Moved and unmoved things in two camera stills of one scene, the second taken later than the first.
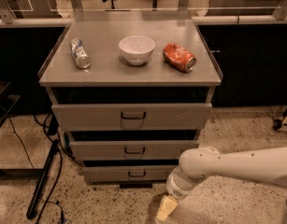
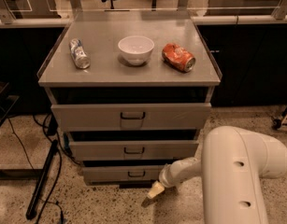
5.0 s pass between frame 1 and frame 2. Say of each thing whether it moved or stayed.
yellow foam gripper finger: moved
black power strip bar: stayed
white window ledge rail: stayed
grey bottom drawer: stayed
